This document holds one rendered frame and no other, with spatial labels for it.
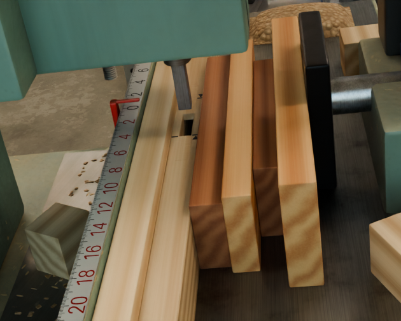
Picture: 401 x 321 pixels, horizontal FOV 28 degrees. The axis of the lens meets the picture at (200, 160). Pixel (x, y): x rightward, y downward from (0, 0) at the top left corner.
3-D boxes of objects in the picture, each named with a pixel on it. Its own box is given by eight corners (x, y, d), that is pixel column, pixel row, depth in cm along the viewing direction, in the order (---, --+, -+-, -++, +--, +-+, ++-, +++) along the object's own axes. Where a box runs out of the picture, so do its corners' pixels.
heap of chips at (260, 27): (356, 34, 74) (356, 15, 73) (249, 46, 75) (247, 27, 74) (349, 7, 80) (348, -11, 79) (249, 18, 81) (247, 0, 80)
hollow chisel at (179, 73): (191, 109, 55) (180, 42, 52) (178, 110, 55) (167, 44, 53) (192, 103, 56) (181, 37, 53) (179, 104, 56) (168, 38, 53)
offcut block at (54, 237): (67, 242, 70) (55, 201, 67) (100, 251, 68) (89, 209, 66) (36, 270, 67) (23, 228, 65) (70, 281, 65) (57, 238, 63)
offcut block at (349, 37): (387, 78, 66) (387, 39, 64) (345, 82, 66) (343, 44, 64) (381, 60, 69) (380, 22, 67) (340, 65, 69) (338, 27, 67)
